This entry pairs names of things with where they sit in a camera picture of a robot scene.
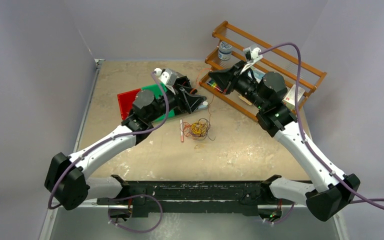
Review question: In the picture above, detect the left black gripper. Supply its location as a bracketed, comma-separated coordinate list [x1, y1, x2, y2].
[147, 82, 206, 123]

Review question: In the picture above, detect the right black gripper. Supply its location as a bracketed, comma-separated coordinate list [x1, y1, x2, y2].
[209, 60, 268, 110]

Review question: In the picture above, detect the purple thin cable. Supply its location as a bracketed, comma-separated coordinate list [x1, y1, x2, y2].
[195, 118, 217, 142]

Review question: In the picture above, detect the yellow cable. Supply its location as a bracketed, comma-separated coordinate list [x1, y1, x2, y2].
[190, 121, 209, 138]

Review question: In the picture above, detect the green plastic bin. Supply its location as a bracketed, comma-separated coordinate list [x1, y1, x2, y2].
[141, 84, 175, 123]

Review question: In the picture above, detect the black plastic bin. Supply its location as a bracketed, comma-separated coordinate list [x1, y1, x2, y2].
[174, 76, 198, 95]

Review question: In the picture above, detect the red plastic bin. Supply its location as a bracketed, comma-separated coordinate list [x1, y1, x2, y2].
[117, 88, 141, 120]

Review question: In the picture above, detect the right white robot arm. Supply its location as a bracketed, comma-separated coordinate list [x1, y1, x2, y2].
[208, 60, 361, 222]

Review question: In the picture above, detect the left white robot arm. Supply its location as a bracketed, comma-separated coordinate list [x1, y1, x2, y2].
[44, 76, 207, 211]

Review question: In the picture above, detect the coloured marker pack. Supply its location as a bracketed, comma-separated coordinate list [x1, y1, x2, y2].
[206, 79, 223, 93]

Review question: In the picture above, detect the white blue round jar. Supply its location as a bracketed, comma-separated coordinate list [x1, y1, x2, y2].
[218, 41, 233, 61]

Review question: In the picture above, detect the white orange tipped pen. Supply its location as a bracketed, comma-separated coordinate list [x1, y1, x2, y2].
[179, 119, 185, 143]

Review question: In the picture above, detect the blue packaged tool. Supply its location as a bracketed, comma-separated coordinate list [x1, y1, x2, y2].
[250, 67, 266, 83]

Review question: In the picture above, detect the wooden tiered shelf rack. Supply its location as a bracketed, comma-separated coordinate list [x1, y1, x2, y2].
[198, 20, 327, 121]

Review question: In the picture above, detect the white red small box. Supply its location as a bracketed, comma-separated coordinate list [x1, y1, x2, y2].
[282, 84, 306, 111]

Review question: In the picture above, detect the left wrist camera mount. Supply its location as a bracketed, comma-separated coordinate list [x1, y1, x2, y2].
[153, 68, 178, 95]

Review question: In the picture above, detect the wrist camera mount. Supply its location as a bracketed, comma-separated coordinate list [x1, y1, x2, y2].
[153, 68, 178, 95]
[240, 44, 263, 74]

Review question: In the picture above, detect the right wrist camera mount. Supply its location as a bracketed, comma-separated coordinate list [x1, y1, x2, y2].
[240, 44, 263, 74]

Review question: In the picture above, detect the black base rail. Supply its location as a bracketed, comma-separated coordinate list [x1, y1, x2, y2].
[49, 180, 312, 220]

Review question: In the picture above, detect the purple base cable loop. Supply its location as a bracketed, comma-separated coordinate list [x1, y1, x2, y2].
[107, 193, 164, 234]

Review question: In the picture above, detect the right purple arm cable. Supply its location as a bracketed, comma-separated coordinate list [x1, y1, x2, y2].
[259, 42, 384, 214]

